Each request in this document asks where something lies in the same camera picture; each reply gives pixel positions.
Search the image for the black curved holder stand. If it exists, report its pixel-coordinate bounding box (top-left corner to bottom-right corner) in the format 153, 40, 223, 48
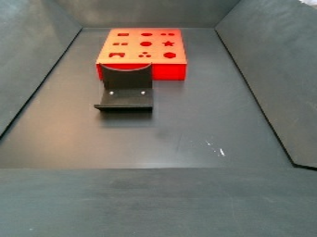
93, 64, 153, 111

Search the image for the red shape sorter box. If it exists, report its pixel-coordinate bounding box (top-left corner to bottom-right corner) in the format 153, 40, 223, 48
95, 28, 187, 81

